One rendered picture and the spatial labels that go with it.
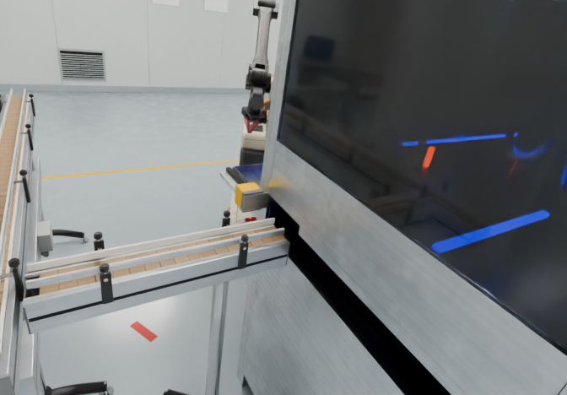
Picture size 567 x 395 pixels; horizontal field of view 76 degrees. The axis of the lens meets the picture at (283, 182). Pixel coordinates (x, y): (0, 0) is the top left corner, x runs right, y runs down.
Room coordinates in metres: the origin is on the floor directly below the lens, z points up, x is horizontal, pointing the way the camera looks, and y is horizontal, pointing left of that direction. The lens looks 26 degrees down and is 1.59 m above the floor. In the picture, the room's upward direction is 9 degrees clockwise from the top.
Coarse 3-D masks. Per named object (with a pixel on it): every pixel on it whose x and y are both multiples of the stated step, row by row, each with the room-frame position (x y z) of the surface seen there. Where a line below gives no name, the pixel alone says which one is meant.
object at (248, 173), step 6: (234, 168) 1.45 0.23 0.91; (240, 168) 1.48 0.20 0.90; (246, 168) 1.50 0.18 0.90; (252, 168) 1.52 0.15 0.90; (258, 168) 1.53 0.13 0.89; (240, 174) 1.39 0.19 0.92; (246, 174) 1.47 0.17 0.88; (252, 174) 1.48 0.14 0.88; (258, 174) 1.49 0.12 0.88; (246, 180) 1.35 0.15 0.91; (252, 180) 1.42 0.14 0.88; (258, 180) 1.43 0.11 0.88; (258, 186) 1.37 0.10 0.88
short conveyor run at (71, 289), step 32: (224, 224) 0.94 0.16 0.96; (256, 224) 0.96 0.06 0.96; (96, 256) 0.71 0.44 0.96; (128, 256) 0.76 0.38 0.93; (160, 256) 0.73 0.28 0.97; (192, 256) 0.80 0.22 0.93; (224, 256) 0.81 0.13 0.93; (256, 256) 0.86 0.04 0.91; (32, 288) 0.58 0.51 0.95; (64, 288) 0.61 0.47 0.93; (96, 288) 0.63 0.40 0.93; (128, 288) 0.66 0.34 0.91; (160, 288) 0.71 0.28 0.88; (192, 288) 0.76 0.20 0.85; (32, 320) 0.55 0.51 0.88; (64, 320) 0.59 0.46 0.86
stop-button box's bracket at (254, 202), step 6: (264, 192) 1.05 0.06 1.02; (246, 198) 1.02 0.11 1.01; (252, 198) 1.03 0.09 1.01; (258, 198) 1.04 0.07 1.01; (264, 198) 1.05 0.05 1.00; (246, 204) 1.02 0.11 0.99; (252, 204) 1.03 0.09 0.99; (258, 204) 1.04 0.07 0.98; (264, 204) 1.06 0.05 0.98; (246, 210) 1.02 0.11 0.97
